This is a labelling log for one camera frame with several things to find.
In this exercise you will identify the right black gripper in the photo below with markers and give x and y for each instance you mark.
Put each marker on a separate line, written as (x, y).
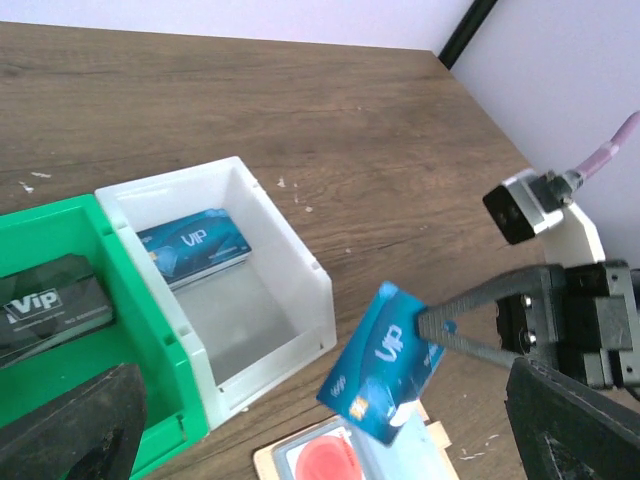
(583, 321)

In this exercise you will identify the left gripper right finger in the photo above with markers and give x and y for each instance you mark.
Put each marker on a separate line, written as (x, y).
(565, 430)

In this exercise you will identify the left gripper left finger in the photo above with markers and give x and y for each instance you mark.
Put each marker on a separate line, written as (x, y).
(90, 432)

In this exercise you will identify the blue vip card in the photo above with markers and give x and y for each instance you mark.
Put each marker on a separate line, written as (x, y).
(193, 247)
(384, 368)

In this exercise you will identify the beige card holder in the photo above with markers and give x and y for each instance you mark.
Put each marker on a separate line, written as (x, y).
(418, 452)

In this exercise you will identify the black vip card in bin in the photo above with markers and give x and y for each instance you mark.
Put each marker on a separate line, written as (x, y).
(50, 304)

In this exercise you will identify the white plastic bin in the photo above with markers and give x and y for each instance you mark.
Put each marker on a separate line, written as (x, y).
(250, 327)

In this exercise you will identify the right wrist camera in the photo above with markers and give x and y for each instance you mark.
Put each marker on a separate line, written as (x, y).
(529, 205)

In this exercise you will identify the right black frame post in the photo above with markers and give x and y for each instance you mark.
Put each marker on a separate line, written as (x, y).
(472, 20)

